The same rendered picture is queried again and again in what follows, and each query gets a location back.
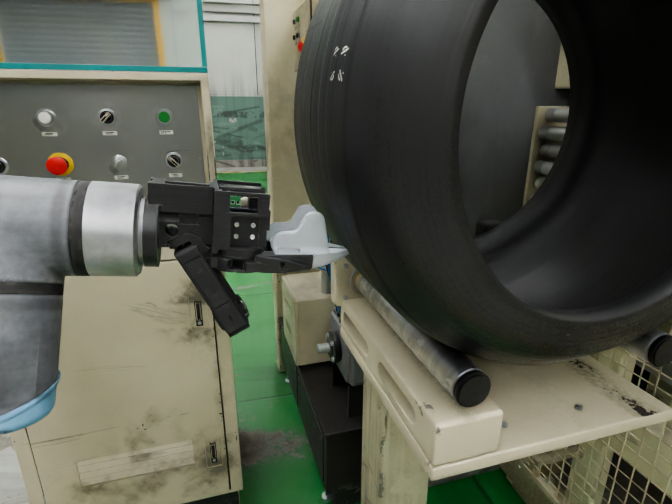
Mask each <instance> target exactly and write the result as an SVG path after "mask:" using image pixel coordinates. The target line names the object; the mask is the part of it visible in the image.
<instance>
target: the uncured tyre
mask: <svg viewBox="0 0 672 504"><path fill-rule="evenodd" d="M535 1H536V2H537V3H538V5H539V6H540V7H541V8H542V9H543V10H544V12H545V13H546V14H547V16H548V17H549V19H550V20H551V22H552V24H553V26H554V27H555V29H556V31H557V33H558V36H559V38H560V40H561V43H562V46H563V49H564V52H565V56H566V60H567V65H568V71H569V80H570V106H569V115H568V121H567V126H566V131H565V134H564V138H563V141H562V144H561V147H560V150H559V153H558V155H557V157H556V160H555V162H554V164H553V166H552V168H551V170H550V172H549V173H548V175H547V177H546V178H545V180H544V182H543V183H542V185H541V186H540V187H539V189H538V190H537V191H536V193H535V194H534V195H533V196H532V197H531V199H530V200H529V201H528V202H527V203H526V204H525V205H524V206H523V207H522V208H521V209H520V210H519V211H517V212H516V213H515V214H514V215H513V216H511V217H510V218H509V219H507V220H506V221H504V222H503V223H501V224H500V225H498V226H496V227H494V228H492V229H490V230H488V231H486V232H484V233H481V234H478V235H475V236H472V233H471V230H470V227H469V224H468V221H467V217H466V213H465V209H464V205H463V200H462V194H461V187H460V177H459V131H460V120H461V113H462V106H463V100H464V95H465V90H466V86H467V81H468V77H469V73H470V70H471V66H472V63H473V60H474V57H475V54H476V51H477V48H478V45H479V42H480V39H481V37H482V34H483V32H484V30H485V27H486V25H487V22H488V20H489V18H490V16H491V14H492V12H493V10H494V8H495V6H496V4H497V2H498V0H319V2H318V4H317V7H316V9H315V11H314V14H313V16H312V19H311V22H310V24H309V27H308V29H309V28H311V27H312V26H314V25H315V24H316V23H318V22H319V21H321V20H322V22H321V24H319V25H318V26H316V27H315V28H313V29H312V30H310V31H309V32H307V34H306V37H305V40H304V44H303V48H302V52H301V56H300V61H299V66H298V72H297V78H296V86H295V99H294V130H295V142H296V150H297V156H298V162H299V167H300V171H301V175H302V179H303V182H304V186H305V189H306V192H307V195H308V197H309V200H310V202H311V205H312V206H313V207H314V208H315V209H316V211H317V212H320V213H321V214H322V215H323V216H324V218H325V223H326V230H327V235H328V237H329V238H330V240H331V241H332V242H333V244H336V245H340V246H342V245H341V243H340V242H339V240H338V238H339V239H340V240H341V241H342V242H343V243H344V244H345V245H346V247H347V249H348V251H349V253H350V255H351V257H352V258H353V260H354V261H353V260H352V259H351V258H350V257H349V256H348V255H347V256H345V258H346V259H347V260H348V262H349V263H350V264H351V265H352V266H353V267H354V268H355V269H356V270H357V271H358V272H359V273H360V274H361V275H362V276H363V277H364V278H365V279H366V280H367V281H368V282H369V283H370V284H371V285H372V286H373V287H374V288H375V289H376V290H377V291H378V292H379V293H380V294H381V295H382V296H383V298H384V299H385V300H386V301H387V302H388V303H389V304H390V305H391V306H392V307H393V308H394V309H395V310H396V311H397V312H398V313H399V314H400V315H401V316H403V317H404V318H405V319H406V320H407V321H408V322H410V323H411V324H412V325H413V326H415V327H416V328H417V329H419V330H420V331H422V332H423V333H425V334H426V335H428V336H430V337H431V338H433V339H435V340H437V341H439V342H441V343H443V344H445V345H447V346H450V347H452V348H455V349H457V350H460V351H462V352H465V353H467V354H470V355H472V356H475V357H478V358H481V359H485V360H488V361H492V362H497V363H503V364H510V365H547V364H555V363H561V362H566V361H570V360H574V359H578V358H582V357H585V356H588V355H592V354H595V353H598V352H602V351H605V350H609V349H612V348H615V347H618V346H621V345H623V344H626V343H628V342H631V341H633V340H635V339H637V338H640V337H642V336H644V335H646V334H648V333H649V332H651V331H653V330H655V329H657V328H658V327H660V326H662V325H663V324H665V323H666V322H668V321H669V320H671V319H672V0H535ZM349 38H353V39H352V44H351V48H350V53H349V59H348V64H347V70H346V77H345V85H344V88H328V84H329V76H330V69H331V63H332V57H333V52H334V47H335V42H336V41H337V40H339V39H349ZM337 237H338V238H337Z"/></svg>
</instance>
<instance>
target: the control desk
mask: <svg viewBox="0 0 672 504"><path fill-rule="evenodd" d="M0 174H1V175H12V176H26V177H40V178H54V179H69V180H82V181H103V182H117V183H131V184H140V185H141V186H142V187H143V188H144V192H145V198H146V199H147V195H148V182H149V181H151V177H159V178H166V181H177V182H190V183H203V184H209V181H213V179H217V172H216V160H215V148H214V137H213V125H212V113H211V101H210V89H209V78H208V74H206V73H191V72H142V71H92V70H43V69H0ZM58 369H59V370H60V373H61V377H60V380H59V383H58V384H57V391H56V399H55V404H54V407H53V409H52V410H51V412H50V413H49V414H48V415H47V416H46V417H44V418H43V419H42V420H40V421H38V422H37V423H35V424H33V425H31V426H28V427H26V428H23V429H20V430H18V431H15V432H11V433H10V435H11V438H12V442H13V446H14V449H15V453H16V456H17V460H18V463H19V467H20V470H21V474H22V477H23V481H24V484H25V488H26V491H27V495H28V498H29V502H30V504H240V498H239V490H243V479H242V467H241V455H240V444H239V432H238V420H237V408H236V396H235V385H234V373H233V361H232V349H231V337H229V335H228V334H227V332H226V331H225V330H224V331H223V330H222V329H221V328H220V326H219V325H218V323H217V322H216V320H215V319H214V317H213V315H212V310H211V309H210V307H209V306H208V305H207V303H206V302H205V300H204V299H203V297H202V296H201V294H200V293H199V291H198V290H197V288H196V287H195V285H194V284H193V283H192V281H191V280H190V278H189V277H188V275H187V274H186V272H185V271H184V269H183V268H182V266H181V265H180V263H179V262H178V261H177V259H176V258H175V256H174V248H173V249H170V248H169V247H162V249H161V259H160V265H159V267H145V266H144V264H143V268H142V272H141V274H139V275H138V276H137V277H124V276H65V282H64V292H63V310H62V324H61V338H60V353H59V367H58Z"/></svg>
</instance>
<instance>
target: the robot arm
mask: <svg viewBox="0 0 672 504"><path fill-rule="evenodd" d="M232 184H234V185H232ZM246 185H247V186H246ZM265 193H266V189H265V188H264V187H261V183H255V182H242V181H230V180H217V179H213V181H209V184H203V183H190V182H177V181H166V178H159V177H151V181H149V182H148V195H147V199H146V198H145V192H144V188H143V187H142V186H141V185H140V184H131V183H117V182H103V181H82V180H69V179H54V178H40V177H26V176H12V175H1V174H0V434H8V433H11V432H15V431H18V430H20V429H23V428H26V427H28V426H31V425H33V424H35V423H37V422H38V421H40V420H42V419H43V418H44V417H46V416H47V415H48V414H49V413H50V412H51V410H52V409H53V407H54V404H55V399H56V391H57V384H58V383H59V380H60V377H61V373H60V370H59V369H58V367H59V353H60V338H61V324H62V310H63V292H64V282H65V276H124V277H137V276H138V275H139V274H141V272H142V268H143V264H144V266H145V267H159V265H160V259H161V249H162V247H169V248H170V249H173V248H174V256H175V258H176V259H177V261H178V262H179V263H180V265H181V266H182V268H183V269H184V271H185V272H186V274H187V275H188V277H189V278H190V280H191V281H192V283H193V284H194V285H195V287H196V288H197V290H198V291H199V293H200V294H201V296H202V297H203V299H204V300H205V302H206V303H207V305H208V306H209V307H210V309H211V310H212V315H213V317H214V319H215V320H216V322H217V323H218V325H219V326H220V328H221V329H222V330H223V331H224V330H225V331H226V332H227V334H228V335H229V337H233V336H235V335H236V334H238V333H240V332H241V331H243V330H245V329H246V328H248V327H250V325H249V320H248V316H250V315H249V311H248V309H247V306H246V303H245V302H244V301H243V300H242V299H241V297H240V296H239V294H235V293H234V291H233V290H232V288H231V287H230V285H229V283H228V282H227V280H226V279H225V277H224V276H223V274H222V273H221V271H224V272H236V273H254V272H260V273H288V272H295V271H303V270H310V269H311V268H316V267H320V266H324V265H327V264H330V263H333V262H335V261H337V260H339V259H341V258H343V257H345V256H347V255H348V254H349V253H348V251H347V249H346V248H345V247H344V246H340V245H336V244H331V243H328V238H327V230H326V223H325V218H324V216H323V215H322V214H321V213H320V212H317V211H316V209H315V208H314V207H313V206H311V205H308V204H306V205H301V206H299V207H298V209H297V210H296V212H295V214H294V215H293V217H292V219H291V220H290V221H288V222H274V223H271V224H270V218H271V211H270V209H269V207H270V194H265ZM168 224H175V225H176V226H177V227H176V226H173V225H172V226H170V228H169V227H168V226H167V225H168Z"/></svg>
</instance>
